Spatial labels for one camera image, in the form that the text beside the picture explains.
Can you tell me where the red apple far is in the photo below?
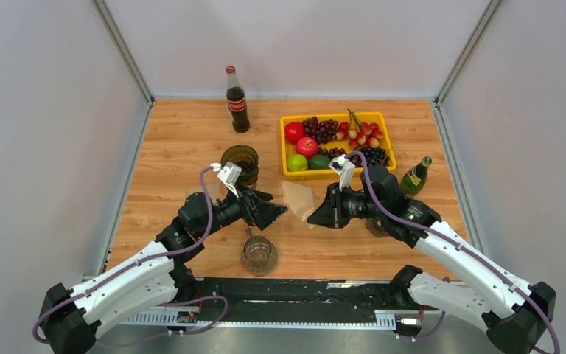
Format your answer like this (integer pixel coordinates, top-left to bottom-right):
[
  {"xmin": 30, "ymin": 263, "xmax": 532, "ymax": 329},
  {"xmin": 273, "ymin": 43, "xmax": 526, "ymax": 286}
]
[{"xmin": 284, "ymin": 122, "xmax": 305, "ymax": 144}]

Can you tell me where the purple cable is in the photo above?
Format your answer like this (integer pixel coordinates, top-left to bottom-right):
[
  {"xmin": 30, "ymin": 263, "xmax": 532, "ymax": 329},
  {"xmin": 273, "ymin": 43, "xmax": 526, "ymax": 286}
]
[
  {"xmin": 346, "ymin": 150, "xmax": 562, "ymax": 354},
  {"xmin": 32, "ymin": 166, "xmax": 229, "ymax": 345}
]

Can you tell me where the red apple near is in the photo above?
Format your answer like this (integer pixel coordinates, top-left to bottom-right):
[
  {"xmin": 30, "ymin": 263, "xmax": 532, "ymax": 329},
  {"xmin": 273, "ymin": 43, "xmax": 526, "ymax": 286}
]
[{"xmin": 295, "ymin": 136, "xmax": 318, "ymax": 159}]

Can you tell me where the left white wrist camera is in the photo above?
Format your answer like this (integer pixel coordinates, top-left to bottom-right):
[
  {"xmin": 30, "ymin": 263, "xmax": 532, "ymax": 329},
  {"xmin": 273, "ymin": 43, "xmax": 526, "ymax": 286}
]
[{"xmin": 210, "ymin": 162, "xmax": 242, "ymax": 198}]

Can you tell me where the yellow plastic fruit tray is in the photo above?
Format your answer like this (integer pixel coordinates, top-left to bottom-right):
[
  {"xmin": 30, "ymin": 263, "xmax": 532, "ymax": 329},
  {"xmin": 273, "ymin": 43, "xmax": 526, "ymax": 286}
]
[{"xmin": 280, "ymin": 112, "xmax": 397, "ymax": 180}]

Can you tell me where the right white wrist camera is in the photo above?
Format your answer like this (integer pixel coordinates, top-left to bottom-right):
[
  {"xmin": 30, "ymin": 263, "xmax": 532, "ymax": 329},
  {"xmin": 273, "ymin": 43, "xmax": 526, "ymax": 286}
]
[{"xmin": 329, "ymin": 155, "xmax": 356, "ymax": 190}]

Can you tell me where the grey transparent coffee dripper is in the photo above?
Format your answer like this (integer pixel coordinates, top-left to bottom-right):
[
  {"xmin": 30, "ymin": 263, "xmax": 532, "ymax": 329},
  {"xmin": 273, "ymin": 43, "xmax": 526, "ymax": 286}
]
[{"xmin": 365, "ymin": 219, "xmax": 389, "ymax": 238}]

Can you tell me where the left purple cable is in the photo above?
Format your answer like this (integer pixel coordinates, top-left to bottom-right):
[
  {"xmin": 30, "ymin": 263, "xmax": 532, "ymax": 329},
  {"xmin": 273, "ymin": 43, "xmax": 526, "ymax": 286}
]
[{"xmin": 32, "ymin": 166, "xmax": 229, "ymax": 345}]

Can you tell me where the green glass bottle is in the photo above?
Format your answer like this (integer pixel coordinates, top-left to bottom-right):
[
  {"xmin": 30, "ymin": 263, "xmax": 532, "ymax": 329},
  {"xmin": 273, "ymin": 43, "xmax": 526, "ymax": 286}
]
[{"xmin": 399, "ymin": 156, "xmax": 433, "ymax": 198}]

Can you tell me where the light green apple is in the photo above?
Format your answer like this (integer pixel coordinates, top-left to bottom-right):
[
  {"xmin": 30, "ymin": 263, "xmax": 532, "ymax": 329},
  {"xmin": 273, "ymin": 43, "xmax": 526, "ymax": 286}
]
[{"xmin": 286, "ymin": 153, "xmax": 308, "ymax": 172}]

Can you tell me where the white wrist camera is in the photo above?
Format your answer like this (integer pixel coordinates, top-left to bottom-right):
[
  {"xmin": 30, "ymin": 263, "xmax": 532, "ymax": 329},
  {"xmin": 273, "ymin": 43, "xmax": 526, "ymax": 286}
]
[
  {"xmin": 210, "ymin": 162, "xmax": 242, "ymax": 198},
  {"xmin": 329, "ymin": 155, "xmax": 356, "ymax": 190}
]

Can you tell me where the ribbed glass mug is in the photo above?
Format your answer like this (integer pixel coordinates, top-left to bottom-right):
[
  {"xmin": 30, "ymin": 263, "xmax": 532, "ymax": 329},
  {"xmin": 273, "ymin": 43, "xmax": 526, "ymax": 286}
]
[{"xmin": 240, "ymin": 228, "xmax": 279, "ymax": 277}]

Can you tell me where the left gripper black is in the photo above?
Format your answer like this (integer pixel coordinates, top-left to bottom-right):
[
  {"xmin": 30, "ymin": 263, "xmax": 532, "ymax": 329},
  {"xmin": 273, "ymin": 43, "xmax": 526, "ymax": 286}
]
[{"xmin": 198, "ymin": 179, "xmax": 287, "ymax": 238}]

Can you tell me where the red apple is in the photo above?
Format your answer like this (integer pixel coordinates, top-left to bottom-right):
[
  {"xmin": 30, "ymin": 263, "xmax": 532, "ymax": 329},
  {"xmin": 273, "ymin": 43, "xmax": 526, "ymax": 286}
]
[
  {"xmin": 295, "ymin": 136, "xmax": 318, "ymax": 159},
  {"xmin": 284, "ymin": 122, "xmax": 305, "ymax": 144}
]

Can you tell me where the red grape bunch far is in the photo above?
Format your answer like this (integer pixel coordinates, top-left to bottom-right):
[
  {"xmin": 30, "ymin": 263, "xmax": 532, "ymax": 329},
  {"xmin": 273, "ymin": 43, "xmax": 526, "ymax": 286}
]
[{"xmin": 301, "ymin": 116, "xmax": 340, "ymax": 144}]

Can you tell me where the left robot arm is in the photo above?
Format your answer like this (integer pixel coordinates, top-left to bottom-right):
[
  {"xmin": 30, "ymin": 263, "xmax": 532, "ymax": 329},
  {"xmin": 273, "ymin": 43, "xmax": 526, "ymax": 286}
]
[{"xmin": 32, "ymin": 187, "xmax": 287, "ymax": 353}]

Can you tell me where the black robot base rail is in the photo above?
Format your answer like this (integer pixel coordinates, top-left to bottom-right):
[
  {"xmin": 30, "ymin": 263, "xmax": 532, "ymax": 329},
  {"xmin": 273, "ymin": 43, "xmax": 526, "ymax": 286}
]
[{"xmin": 125, "ymin": 277, "xmax": 425, "ymax": 337}]

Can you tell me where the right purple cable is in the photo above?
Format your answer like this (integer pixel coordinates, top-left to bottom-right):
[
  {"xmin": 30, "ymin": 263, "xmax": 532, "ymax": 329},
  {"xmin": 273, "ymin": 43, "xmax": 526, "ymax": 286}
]
[{"xmin": 346, "ymin": 150, "xmax": 562, "ymax": 354}]

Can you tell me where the cola glass bottle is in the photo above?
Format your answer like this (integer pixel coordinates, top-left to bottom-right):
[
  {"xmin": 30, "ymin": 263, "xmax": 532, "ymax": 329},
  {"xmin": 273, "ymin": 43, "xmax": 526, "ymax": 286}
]
[{"xmin": 226, "ymin": 66, "xmax": 250, "ymax": 133}]

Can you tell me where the dark green lime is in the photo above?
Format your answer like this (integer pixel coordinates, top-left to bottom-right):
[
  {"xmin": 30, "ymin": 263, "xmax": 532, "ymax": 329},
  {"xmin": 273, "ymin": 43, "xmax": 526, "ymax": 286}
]
[{"xmin": 308, "ymin": 154, "xmax": 331, "ymax": 170}]

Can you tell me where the dark grape bunch near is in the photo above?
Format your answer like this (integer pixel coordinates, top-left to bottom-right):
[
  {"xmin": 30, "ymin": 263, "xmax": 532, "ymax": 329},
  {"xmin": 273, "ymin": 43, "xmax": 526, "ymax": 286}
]
[{"xmin": 318, "ymin": 147, "xmax": 390, "ymax": 167}]

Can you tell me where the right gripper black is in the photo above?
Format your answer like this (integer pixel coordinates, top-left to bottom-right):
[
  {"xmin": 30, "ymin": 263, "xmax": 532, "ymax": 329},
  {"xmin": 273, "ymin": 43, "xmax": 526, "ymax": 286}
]
[{"xmin": 307, "ymin": 181, "xmax": 385, "ymax": 229}]

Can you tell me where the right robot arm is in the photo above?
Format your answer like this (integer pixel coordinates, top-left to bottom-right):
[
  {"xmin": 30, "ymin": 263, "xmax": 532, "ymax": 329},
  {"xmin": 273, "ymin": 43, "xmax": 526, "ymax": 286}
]
[{"xmin": 307, "ymin": 156, "xmax": 561, "ymax": 353}]

